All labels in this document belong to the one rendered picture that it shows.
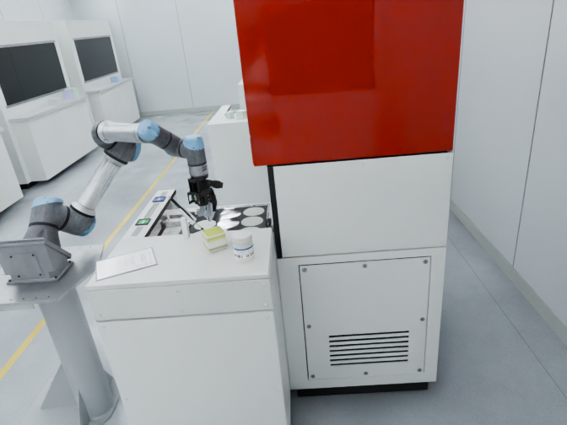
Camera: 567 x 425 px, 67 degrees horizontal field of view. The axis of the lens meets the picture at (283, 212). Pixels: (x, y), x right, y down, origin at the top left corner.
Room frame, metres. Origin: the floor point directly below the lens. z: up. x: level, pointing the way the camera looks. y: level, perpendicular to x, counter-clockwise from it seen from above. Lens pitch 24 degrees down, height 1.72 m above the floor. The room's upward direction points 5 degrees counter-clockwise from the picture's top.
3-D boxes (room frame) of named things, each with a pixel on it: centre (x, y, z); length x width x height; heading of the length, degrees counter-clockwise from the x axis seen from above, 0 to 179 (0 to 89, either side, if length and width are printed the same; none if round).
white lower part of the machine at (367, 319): (1.94, -0.32, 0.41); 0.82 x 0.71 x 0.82; 177
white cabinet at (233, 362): (1.70, 0.36, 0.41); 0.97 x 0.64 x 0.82; 177
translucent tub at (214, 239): (1.43, 0.26, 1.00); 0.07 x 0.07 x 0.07; 24
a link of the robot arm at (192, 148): (1.63, 0.32, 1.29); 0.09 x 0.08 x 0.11; 49
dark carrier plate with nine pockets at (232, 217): (1.78, 0.25, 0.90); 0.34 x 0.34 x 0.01; 87
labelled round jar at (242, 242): (1.33, 0.15, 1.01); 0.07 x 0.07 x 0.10
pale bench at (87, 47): (8.44, 3.37, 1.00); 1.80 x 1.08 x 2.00; 177
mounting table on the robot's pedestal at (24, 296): (1.63, 1.06, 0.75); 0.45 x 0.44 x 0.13; 88
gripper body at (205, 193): (1.62, 0.32, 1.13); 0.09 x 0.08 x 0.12; 149
